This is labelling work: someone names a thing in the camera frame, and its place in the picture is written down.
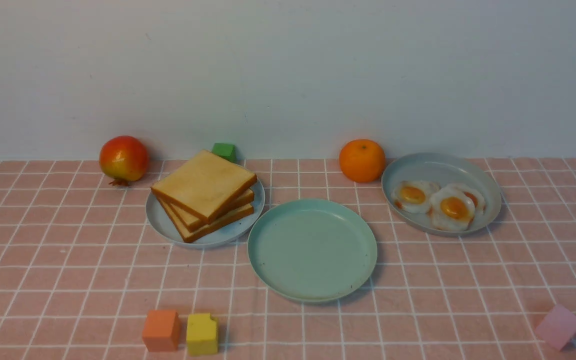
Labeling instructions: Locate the fried egg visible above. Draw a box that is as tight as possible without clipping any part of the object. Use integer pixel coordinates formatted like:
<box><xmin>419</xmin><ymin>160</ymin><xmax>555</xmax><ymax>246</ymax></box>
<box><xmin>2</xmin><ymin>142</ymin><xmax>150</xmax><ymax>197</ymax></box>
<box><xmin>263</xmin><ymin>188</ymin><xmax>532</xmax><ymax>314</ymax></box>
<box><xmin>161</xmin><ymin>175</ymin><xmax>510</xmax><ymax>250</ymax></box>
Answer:
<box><xmin>446</xmin><ymin>182</ymin><xmax>487</xmax><ymax>217</ymax></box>
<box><xmin>429</xmin><ymin>187</ymin><xmax>476</xmax><ymax>232</ymax></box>
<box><xmin>391</xmin><ymin>180</ymin><xmax>441</xmax><ymax>214</ymax></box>

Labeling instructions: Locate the green foam cube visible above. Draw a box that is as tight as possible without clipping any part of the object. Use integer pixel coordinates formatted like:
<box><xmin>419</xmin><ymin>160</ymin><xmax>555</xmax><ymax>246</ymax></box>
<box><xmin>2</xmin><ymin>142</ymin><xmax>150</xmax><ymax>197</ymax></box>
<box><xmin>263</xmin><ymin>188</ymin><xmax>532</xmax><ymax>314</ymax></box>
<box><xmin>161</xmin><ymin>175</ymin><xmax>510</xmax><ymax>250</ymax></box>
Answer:
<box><xmin>211</xmin><ymin>143</ymin><xmax>238</xmax><ymax>164</ymax></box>

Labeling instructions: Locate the teal center plate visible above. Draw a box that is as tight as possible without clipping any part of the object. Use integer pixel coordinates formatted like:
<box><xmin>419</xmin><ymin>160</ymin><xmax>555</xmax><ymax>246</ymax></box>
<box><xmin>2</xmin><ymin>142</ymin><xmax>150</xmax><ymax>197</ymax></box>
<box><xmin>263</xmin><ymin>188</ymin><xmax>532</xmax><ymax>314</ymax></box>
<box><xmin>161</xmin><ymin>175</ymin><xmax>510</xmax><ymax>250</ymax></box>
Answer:
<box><xmin>247</xmin><ymin>198</ymin><xmax>378</xmax><ymax>304</ymax></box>

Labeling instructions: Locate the orange fruit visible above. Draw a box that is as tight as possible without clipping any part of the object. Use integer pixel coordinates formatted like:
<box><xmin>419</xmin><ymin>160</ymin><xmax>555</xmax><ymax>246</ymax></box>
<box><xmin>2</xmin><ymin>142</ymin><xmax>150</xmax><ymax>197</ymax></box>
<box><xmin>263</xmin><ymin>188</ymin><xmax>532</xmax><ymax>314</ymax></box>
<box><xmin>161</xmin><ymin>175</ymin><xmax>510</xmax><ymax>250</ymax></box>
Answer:
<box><xmin>338</xmin><ymin>139</ymin><xmax>387</xmax><ymax>183</ymax></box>

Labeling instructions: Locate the light blue bread plate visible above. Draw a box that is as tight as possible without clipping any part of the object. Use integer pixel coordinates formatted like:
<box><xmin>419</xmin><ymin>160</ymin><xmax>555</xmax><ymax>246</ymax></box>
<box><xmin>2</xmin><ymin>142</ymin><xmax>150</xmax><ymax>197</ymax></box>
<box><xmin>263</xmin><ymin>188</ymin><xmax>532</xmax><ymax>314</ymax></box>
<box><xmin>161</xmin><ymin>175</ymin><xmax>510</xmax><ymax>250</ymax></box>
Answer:
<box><xmin>145</xmin><ymin>180</ymin><xmax>266</xmax><ymax>249</ymax></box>

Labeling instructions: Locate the grey-blue egg plate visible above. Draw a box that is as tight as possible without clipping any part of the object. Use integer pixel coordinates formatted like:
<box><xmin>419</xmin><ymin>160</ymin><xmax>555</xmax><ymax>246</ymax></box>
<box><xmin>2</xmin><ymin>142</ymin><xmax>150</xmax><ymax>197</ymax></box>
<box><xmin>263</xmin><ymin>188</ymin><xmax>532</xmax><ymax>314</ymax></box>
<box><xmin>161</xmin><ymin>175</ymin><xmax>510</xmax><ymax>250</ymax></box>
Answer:
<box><xmin>381</xmin><ymin>152</ymin><xmax>502</xmax><ymax>237</ymax></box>

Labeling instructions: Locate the red yellow pomegranate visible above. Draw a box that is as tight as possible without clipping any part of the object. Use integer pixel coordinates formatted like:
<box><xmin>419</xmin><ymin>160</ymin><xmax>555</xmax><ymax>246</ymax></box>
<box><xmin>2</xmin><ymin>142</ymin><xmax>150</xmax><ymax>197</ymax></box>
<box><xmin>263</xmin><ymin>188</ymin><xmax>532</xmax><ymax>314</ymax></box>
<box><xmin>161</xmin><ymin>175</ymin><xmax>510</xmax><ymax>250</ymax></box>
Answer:
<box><xmin>98</xmin><ymin>135</ymin><xmax>150</xmax><ymax>187</ymax></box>

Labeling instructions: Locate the yellow foam cube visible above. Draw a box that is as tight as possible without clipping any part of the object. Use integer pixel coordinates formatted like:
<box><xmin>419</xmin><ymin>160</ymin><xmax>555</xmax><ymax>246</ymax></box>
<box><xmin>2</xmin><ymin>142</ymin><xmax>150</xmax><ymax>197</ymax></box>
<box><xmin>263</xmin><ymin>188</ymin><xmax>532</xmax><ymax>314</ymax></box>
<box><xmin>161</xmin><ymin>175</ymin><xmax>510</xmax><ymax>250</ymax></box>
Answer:
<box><xmin>186</xmin><ymin>313</ymin><xmax>219</xmax><ymax>357</ymax></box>

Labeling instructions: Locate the orange foam cube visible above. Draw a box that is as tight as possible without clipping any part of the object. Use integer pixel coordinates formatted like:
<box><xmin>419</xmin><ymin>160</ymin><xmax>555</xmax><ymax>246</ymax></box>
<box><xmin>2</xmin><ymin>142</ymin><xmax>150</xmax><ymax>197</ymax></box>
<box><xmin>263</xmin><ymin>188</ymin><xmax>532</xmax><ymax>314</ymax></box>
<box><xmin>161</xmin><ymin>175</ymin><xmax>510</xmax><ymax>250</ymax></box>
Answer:
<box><xmin>141</xmin><ymin>309</ymin><xmax>181</xmax><ymax>353</ymax></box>

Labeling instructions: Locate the pink foam cube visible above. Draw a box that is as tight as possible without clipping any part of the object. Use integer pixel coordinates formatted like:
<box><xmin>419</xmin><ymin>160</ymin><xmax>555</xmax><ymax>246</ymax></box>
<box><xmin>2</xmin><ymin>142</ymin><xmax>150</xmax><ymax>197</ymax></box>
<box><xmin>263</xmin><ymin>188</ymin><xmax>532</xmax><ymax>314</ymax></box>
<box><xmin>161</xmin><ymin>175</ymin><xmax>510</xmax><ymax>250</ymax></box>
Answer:
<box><xmin>535</xmin><ymin>304</ymin><xmax>576</xmax><ymax>351</ymax></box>

